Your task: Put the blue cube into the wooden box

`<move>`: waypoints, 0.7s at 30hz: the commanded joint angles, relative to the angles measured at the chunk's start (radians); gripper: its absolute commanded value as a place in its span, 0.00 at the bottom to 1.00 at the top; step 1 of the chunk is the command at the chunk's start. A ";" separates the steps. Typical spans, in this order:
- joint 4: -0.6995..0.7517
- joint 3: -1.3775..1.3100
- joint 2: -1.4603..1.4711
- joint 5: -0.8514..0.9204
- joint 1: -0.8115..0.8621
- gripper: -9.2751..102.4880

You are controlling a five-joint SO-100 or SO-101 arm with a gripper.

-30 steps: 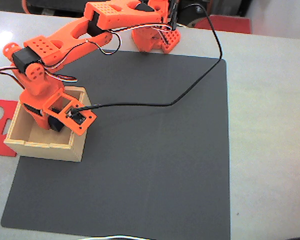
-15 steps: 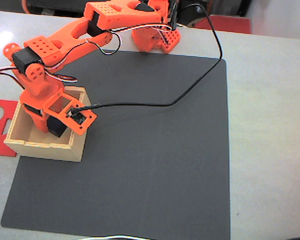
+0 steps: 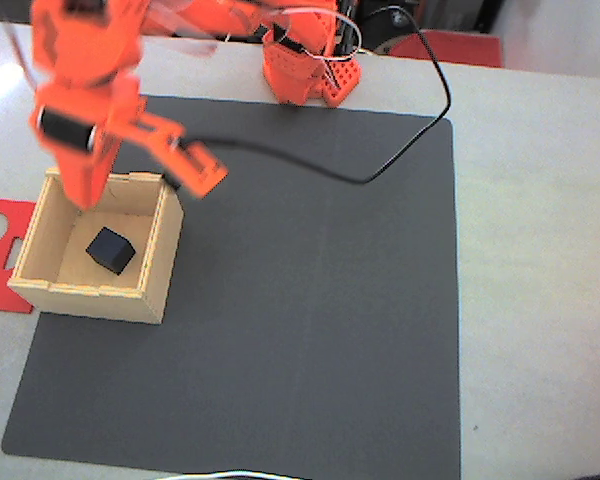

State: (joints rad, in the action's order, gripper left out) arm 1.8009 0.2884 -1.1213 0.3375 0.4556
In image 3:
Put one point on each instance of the dark blue cube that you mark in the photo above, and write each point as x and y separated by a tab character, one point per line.
110	250

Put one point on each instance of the wooden box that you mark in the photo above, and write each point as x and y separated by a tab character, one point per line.
160	280

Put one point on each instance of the red flat cutout piece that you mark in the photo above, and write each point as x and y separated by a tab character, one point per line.
5	295

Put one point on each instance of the dark grey mat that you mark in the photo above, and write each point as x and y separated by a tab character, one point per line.
330	300

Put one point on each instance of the red flat object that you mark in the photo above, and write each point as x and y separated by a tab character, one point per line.
450	47

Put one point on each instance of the orange camera mount bracket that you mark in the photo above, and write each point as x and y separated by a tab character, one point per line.
180	155

